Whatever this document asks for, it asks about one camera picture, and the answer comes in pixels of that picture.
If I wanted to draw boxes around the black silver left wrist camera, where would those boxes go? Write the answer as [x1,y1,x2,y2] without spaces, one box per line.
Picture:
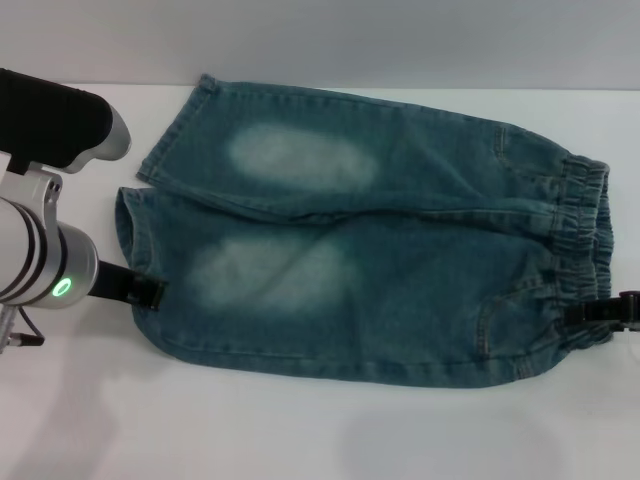
[0,68,131,175]

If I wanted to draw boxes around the blue denim shorts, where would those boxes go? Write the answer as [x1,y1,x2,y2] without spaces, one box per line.
[114,73,614,389]

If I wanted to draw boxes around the left arm cable with connector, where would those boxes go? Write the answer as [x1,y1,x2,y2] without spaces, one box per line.
[0,303,46,356]

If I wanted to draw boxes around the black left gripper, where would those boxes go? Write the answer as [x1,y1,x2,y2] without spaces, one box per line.
[89,259,167,310]

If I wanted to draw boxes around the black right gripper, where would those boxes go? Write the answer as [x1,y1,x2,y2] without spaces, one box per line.
[569,290,640,331]

